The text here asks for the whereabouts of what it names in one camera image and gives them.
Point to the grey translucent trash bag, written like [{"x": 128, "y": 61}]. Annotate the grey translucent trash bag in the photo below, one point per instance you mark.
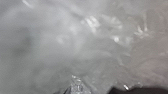
[{"x": 66, "y": 40}]

